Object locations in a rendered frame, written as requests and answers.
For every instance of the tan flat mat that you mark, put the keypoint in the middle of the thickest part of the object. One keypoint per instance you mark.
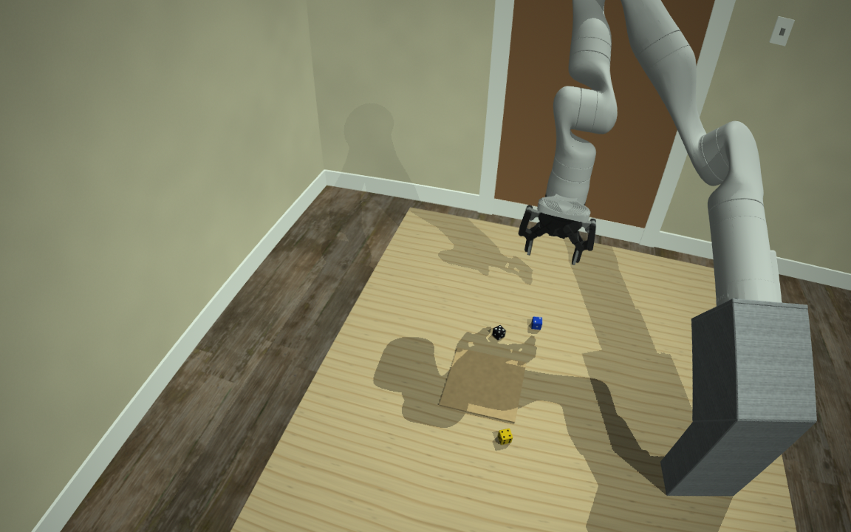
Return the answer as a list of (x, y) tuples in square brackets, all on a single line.
[(483, 384)]

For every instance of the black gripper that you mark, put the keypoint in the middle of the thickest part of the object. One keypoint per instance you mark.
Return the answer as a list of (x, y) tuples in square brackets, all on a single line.
[(557, 228)]

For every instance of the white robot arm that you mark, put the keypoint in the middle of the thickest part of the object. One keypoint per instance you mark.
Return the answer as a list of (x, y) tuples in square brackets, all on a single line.
[(744, 265)]

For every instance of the yellow die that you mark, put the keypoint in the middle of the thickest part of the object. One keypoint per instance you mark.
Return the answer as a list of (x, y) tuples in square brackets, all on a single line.
[(505, 436)]

